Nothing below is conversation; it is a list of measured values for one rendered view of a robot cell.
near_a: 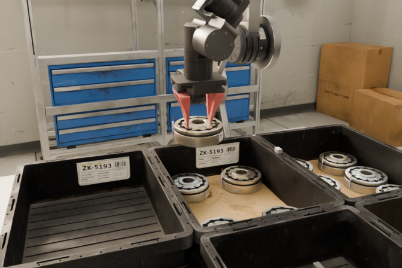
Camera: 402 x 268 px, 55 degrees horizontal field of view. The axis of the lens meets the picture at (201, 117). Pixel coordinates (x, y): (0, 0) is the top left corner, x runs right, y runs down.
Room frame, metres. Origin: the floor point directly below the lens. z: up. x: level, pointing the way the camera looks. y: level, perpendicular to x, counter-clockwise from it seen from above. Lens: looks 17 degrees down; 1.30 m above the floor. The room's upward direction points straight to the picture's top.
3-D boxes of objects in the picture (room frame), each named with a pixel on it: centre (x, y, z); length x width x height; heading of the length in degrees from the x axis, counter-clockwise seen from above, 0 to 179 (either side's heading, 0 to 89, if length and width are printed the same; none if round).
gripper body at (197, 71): (0.76, 0.01, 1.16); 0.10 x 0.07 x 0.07; 108
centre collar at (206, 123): (0.77, 0.01, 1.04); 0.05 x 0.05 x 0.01
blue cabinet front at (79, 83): (2.58, 0.65, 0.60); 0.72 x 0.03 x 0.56; 115
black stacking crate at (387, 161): (0.87, -0.35, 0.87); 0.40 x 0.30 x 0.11; 19
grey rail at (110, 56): (2.78, 0.30, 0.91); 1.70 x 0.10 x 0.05; 115
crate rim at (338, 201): (0.78, -0.07, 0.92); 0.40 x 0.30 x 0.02; 19
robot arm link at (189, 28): (0.75, 0.00, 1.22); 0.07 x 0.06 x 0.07; 22
